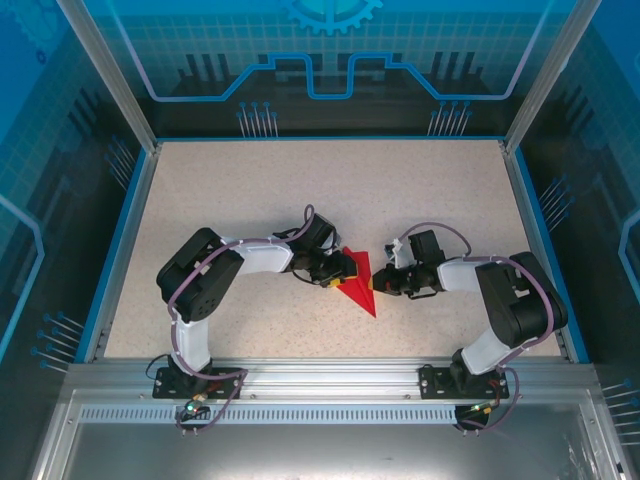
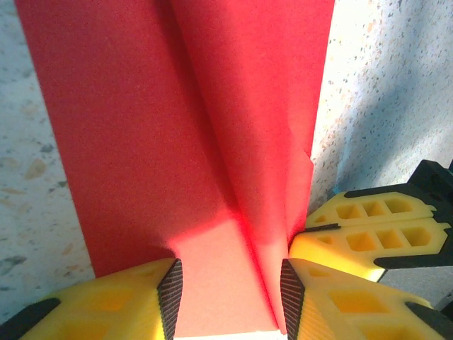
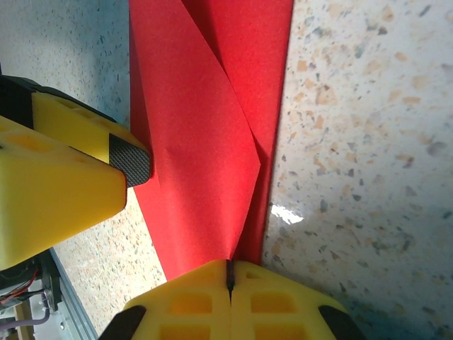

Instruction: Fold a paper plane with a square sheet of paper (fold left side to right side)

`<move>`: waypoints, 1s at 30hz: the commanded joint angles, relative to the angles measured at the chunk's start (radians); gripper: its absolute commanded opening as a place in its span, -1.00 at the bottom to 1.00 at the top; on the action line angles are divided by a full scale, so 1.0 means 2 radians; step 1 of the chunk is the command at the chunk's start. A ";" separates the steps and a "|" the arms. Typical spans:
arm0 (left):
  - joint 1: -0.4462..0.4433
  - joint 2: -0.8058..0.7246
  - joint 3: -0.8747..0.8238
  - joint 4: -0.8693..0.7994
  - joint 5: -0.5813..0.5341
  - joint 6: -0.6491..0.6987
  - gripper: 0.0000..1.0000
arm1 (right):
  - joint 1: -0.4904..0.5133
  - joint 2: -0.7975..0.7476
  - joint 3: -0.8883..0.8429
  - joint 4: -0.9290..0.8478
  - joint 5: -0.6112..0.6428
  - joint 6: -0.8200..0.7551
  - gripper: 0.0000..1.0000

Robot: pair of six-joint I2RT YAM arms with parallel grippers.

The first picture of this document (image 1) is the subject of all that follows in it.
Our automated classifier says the red paper sheet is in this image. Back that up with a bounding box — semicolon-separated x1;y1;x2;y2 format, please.
335;245;378;320

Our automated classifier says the aluminium frame post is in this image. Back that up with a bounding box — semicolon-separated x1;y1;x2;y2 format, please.
54;0;162;154
502;0;589;154

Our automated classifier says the blue table edge strip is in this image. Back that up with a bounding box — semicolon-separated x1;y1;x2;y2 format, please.
514;148;591;364
74;148;151;364

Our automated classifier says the aluminium mounting beam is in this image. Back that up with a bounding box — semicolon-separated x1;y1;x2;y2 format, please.
64;355;601;401

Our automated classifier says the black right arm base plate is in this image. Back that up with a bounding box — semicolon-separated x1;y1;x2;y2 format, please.
418;364;511;400

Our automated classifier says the blue panel with gear print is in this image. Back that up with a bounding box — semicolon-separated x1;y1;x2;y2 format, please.
94;0;559;139

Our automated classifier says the slotted aluminium cable duct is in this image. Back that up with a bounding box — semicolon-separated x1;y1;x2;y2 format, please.
77;404;501;426

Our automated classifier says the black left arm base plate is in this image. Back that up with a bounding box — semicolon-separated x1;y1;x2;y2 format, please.
152;366;246;400

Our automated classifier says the aluminium side rail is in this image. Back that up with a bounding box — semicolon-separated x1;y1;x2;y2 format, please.
498;139;574;361
84;142;162;362

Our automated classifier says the cable connector with green light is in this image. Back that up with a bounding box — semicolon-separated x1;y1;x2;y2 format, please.
183;394;210;417
459;398;502;419

